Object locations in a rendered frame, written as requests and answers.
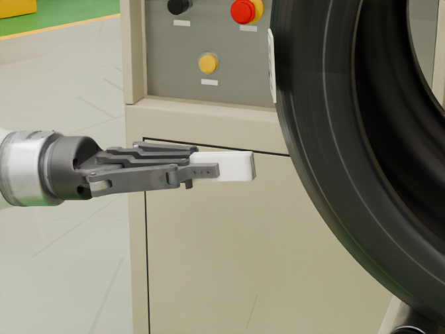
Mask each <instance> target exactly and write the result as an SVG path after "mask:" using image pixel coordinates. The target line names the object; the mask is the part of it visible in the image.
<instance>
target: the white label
mask: <svg viewBox="0 0 445 334"><path fill-rule="evenodd" d="M268 48H269V62H270V90H271V94H272V99H273V102H274V103H276V92H275V63H274V47H273V35H272V32H271V29H270V28H269V29H268Z"/></svg>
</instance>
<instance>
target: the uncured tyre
mask: <svg viewBox="0 0 445 334"><path fill-rule="evenodd" d="M270 29H271V32H272V35H273V47H274V63H275V92H276V103H275V108H276V111H277V116H278V119H279V124H280V127H281V131H282V134H283V138H284V141H285V144H286V147H287V149H288V152H289V155H290V157H291V160H292V163H293V165H294V167H295V169H296V172H297V174H298V176H299V178H300V181H301V183H302V185H303V187H304V188H305V190H306V192H307V194H308V196H309V197H310V199H311V201H312V203H313V205H314V206H315V208H316V209H317V211H318V213H319V214H320V216H321V217H322V219H323V220H324V222H325V223H326V224H327V226H328V227H329V229H330V230H331V231H332V233H333V234H334V236H335V237H336V238H337V239H338V240H339V241H340V243H341V244H342V246H343V247H344V248H345V249H346V250H347V251H348V252H349V253H350V254H351V255H352V257H353V258H354V259H355V260H356V261H357V262H358V263H359V264H360V265H361V266H362V267H363V268H364V269H365V270H366V271H367V272H368V273H369V274H370V275H371V276H372V277H373V278H375V279H376V280H377V281H378V282H379V283H380V284H381V285H382V286H383V287H385V288H386V289H387V290H389V291H390V292H391V293H392V294H393V295H394V296H396V297H397V298H399V299H400V300H401V301H402V302H404V303H406V304H407V305H408V306H410V307H411V308H413V309H414V310H415V311H417V312H419V313H420V314H422V315H423V316H425V317H427V318H428V319H430V320H431V321H433V322H435V323H437V324H439V325H440V326H442V327H444V328H445V110H444V109H443V107H442V106H441V104H440V103H439V102H438V100H437V98H436V97H435V96H434V94H433V92H432V90H431V89H430V87H429V85H428V83H427V81H426V79H425V77H424V74H423V72H422V70H421V68H420V64H419V61H418V59H417V55H416V52H415V47H414V44H413V39H412V34H411V26H410V18H409V0H272V11H271V18H270Z"/></svg>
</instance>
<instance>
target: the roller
mask: <svg viewBox="0 0 445 334"><path fill-rule="evenodd" d="M439 328H440V325H439V324H437V323H435V322H433V321H431V320H430V319H428V318H427V317H425V316H423V315H422V314H420V313H419V312H417V311H415V310H414V309H413V308H411V307H410V306H408V305H407V304H406V303H404V302H402V301H401V303H400V306H399V309H398V311H397V314H396V316H395V319H394V322H393V325H392V326H391V330H390V332H389V334H438V331H439Z"/></svg>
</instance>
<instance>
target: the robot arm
mask: <svg viewBox="0 0 445 334"><path fill-rule="evenodd" d="M132 146H133V148H122V147H121V146H112V147H109V148H107V149H106V150H102V149H101V148H100V147H99V145H98V144H97V143H96V141H95V140H94V139H93V138H91V137H89V136H64V135H63V134H62V133H60V132H58V131H55V130H52V131H9V130H6V129H3V128H0V211H1V210H3V209H6V208H8V207H16V206H19V207H29V206H57V205H60V204H62V203H64V202H65V201H66V200H89V199H92V198H93V197H101V196H104V195H110V194H121V193H130V192H145V191H152V190H167V189H176V188H179V187H180V186H181V185H180V183H185V189H187V190H188V189H191V188H192V187H193V181H194V182H251V181H252V180H253V179H254V178H255V177H256V169H255V163H254V153H253V152H252V151H237V152H199V149H198V147H197V145H193V146H183V145H173V144H154V143H147V142H144V141H141V140H136V141H134V142H133V143H132ZM192 179H193V181H192Z"/></svg>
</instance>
